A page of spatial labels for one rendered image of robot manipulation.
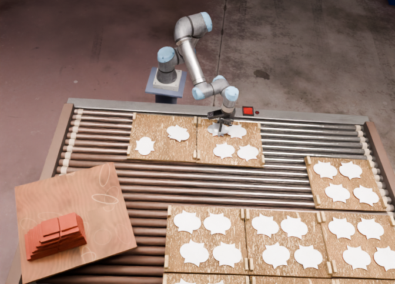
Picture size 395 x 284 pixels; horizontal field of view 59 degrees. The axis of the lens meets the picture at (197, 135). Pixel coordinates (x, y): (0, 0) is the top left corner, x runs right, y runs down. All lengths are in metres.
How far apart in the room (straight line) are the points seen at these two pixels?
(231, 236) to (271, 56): 2.96
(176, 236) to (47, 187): 0.70
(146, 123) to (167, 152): 0.26
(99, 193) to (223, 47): 2.97
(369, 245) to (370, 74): 2.95
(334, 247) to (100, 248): 1.19
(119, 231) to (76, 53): 2.90
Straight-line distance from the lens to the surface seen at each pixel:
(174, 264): 1.82
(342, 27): 5.41
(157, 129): 2.24
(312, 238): 2.02
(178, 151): 2.13
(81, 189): 1.91
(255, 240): 1.92
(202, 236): 1.88
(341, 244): 2.07
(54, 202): 1.91
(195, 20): 2.12
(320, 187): 2.20
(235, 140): 2.23
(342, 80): 4.50
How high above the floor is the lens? 2.67
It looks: 51 degrees down
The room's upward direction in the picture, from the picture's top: 8 degrees clockwise
